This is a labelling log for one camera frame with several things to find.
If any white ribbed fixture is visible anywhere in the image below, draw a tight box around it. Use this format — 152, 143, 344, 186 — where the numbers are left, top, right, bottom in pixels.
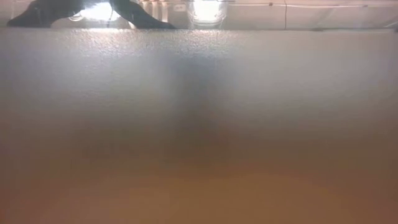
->
136, 0, 170, 29

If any translucent orange plastic box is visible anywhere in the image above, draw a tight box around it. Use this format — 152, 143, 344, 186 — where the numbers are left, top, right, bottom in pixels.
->
0, 27, 398, 224

